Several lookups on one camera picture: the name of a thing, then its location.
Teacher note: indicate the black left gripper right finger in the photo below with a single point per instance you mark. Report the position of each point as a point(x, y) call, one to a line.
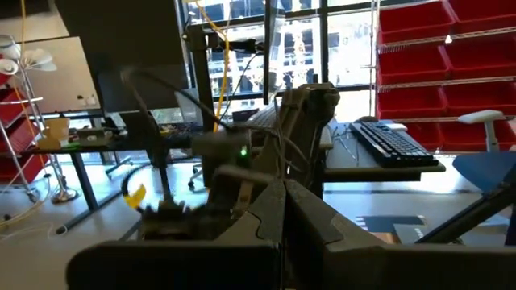
point(403, 270)

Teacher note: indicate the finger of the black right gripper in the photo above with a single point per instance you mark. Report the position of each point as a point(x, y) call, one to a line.
point(209, 225)
point(161, 221)

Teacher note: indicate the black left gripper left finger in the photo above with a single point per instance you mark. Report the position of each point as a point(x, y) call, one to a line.
point(181, 266)

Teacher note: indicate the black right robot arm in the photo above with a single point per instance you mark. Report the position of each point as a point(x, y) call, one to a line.
point(310, 121)

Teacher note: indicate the grey keyboard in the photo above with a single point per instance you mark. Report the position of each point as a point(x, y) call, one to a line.
point(264, 118)

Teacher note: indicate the black office desk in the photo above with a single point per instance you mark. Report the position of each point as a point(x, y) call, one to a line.
point(84, 181)

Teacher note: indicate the chrome stand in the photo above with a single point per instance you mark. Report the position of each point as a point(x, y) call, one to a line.
point(64, 196)

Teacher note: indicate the grey small device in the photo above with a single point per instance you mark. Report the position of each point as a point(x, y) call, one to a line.
point(92, 136)

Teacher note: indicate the black keyboard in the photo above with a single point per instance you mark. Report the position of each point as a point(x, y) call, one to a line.
point(391, 145)

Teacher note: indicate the blue office chair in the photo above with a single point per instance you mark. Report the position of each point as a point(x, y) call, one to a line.
point(483, 169)

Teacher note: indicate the red storage bin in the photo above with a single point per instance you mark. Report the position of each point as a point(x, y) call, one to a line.
point(8, 106)
point(479, 56)
point(423, 137)
point(4, 79)
point(409, 102)
point(415, 22)
point(18, 137)
point(479, 98)
point(24, 169)
point(467, 137)
point(411, 64)
point(483, 14)

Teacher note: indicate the tan cardboard piece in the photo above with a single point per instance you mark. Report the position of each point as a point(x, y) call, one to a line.
point(56, 131)

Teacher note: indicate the small white bottle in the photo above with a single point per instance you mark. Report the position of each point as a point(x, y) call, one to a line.
point(80, 100)
point(92, 100)

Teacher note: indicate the black computer monitor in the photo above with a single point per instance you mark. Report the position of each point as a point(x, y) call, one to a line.
point(121, 40)

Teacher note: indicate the white fan head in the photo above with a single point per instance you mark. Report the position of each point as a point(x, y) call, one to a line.
point(8, 66)
point(10, 48)

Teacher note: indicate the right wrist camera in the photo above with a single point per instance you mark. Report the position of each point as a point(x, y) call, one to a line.
point(219, 147)

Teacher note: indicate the black upright post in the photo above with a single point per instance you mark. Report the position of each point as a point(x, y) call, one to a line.
point(201, 80)

